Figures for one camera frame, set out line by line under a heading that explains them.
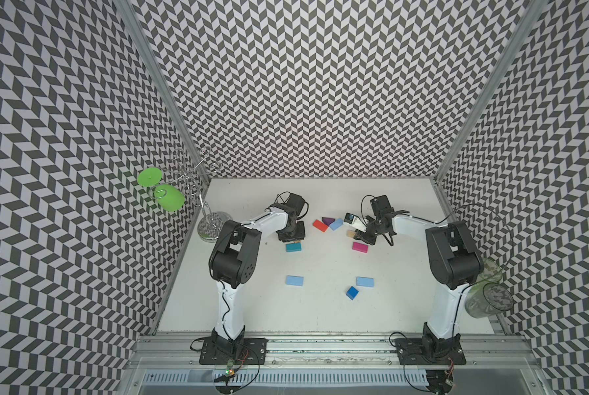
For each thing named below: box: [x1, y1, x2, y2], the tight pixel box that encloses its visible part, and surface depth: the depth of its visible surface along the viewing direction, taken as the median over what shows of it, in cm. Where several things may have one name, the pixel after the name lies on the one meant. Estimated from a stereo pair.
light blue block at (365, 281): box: [356, 276, 375, 288], surface depth 90 cm
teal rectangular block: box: [285, 242, 302, 253], surface depth 98 cm
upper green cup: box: [137, 167, 163, 187], surface depth 78 cm
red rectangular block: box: [312, 219, 329, 233], surface depth 107 cm
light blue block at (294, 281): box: [285, 274, 304, 287], surface depth 90 cm
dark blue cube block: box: [345, 285, 359, 301], surface depth 85 cm
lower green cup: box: [154, 184, 186, 213], surface depth 88 cm
